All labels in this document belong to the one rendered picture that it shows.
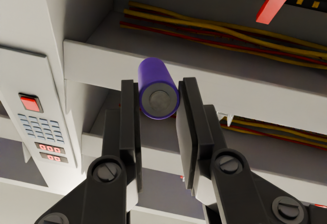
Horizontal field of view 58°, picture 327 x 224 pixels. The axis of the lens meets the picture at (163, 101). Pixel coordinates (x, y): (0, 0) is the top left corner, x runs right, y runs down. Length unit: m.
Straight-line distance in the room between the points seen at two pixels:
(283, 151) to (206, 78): 0.33
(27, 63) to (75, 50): 0.05
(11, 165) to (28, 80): 0.42
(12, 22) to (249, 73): 0.27
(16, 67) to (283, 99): 0.28
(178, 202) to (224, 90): 0.43
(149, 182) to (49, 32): 0.49
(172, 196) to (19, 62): 0.48
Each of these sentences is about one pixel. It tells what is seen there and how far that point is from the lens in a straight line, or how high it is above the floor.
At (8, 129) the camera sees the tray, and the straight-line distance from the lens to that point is 0.52.
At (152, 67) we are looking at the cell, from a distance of 0.15.
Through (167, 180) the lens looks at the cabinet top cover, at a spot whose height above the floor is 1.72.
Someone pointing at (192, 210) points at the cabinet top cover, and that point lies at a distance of 0.70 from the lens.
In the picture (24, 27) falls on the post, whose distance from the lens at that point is 0.30.
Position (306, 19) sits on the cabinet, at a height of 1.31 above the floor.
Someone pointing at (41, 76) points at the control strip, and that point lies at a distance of 0.34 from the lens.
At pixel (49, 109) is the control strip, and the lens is 0.39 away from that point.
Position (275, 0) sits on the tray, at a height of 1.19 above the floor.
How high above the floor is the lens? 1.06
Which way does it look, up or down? 54 degrees up
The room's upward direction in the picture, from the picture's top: 167 degrees counter-clockwise
